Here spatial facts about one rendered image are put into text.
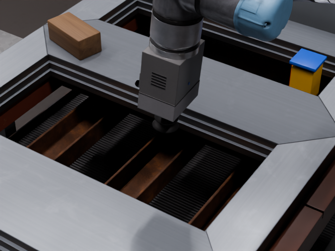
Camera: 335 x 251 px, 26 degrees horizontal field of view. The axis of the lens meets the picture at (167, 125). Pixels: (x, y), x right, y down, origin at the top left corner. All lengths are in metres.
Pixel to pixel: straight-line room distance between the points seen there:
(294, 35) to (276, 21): 0.74
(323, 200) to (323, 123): 0.18
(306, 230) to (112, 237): 0.33
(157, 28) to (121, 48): 0.59
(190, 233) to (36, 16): 2.45
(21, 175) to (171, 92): 0.37
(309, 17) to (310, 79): 0.25
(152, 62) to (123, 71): 0.49
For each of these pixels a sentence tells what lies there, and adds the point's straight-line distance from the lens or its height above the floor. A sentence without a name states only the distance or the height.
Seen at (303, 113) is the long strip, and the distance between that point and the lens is 1.45.
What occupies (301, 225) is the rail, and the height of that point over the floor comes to 0.83.
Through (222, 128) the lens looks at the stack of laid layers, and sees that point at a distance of 1.42.
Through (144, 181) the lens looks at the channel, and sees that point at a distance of 1.54.
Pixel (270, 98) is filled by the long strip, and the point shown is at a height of 0.86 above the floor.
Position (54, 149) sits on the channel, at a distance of 1.64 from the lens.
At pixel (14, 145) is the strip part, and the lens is 1.38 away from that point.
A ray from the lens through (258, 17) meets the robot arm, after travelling 0.94.
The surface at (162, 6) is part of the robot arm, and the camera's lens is 1.01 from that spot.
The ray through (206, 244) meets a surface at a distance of 1.17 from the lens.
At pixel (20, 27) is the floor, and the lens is 3.45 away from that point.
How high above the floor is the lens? 1.73
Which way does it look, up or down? 38 degrees down
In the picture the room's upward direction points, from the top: straight up
